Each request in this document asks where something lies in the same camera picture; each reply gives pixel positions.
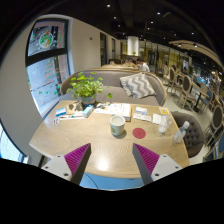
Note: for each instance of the open white booklet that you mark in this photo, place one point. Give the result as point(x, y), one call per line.
point(122, 109)

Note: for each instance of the dark tufted round chair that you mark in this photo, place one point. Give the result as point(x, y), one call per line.
point(194, 138)

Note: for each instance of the blue white tissue pack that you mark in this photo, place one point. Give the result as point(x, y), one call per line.
point(88, 110)

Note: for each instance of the white green paper cup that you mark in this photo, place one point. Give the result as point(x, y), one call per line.
point(117, 124)

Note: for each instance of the potted green plant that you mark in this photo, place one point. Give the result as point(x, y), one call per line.
point(85, 88)

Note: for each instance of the white napkin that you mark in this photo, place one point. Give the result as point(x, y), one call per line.
point(156, 118)

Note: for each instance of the red round coaster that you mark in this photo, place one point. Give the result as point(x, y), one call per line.
point(139, 133)

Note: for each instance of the window with green stickers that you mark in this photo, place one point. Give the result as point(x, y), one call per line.
point(46, 62)

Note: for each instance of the yellow card on table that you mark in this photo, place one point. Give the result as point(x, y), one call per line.
point(163, 110)

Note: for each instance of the small blue white box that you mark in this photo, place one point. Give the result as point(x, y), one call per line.
point(141, 110)

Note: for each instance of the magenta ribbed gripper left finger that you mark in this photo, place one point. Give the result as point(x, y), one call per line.
point(71, 166)

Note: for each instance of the clear plastic water bottle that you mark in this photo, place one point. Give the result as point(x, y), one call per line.
point(181, 132)

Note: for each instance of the grey zigzag cushion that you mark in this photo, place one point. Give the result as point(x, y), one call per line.
point(137, 86)

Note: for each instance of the wooden dining chair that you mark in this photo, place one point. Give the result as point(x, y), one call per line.
point(185, 94)

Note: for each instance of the person in white shirt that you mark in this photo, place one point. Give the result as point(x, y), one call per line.
point(142, 65)

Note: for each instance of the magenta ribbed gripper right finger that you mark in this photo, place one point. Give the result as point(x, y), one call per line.
point(152, 166)

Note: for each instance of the grey upholstered sofa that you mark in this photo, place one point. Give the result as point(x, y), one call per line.
point(113, 90)

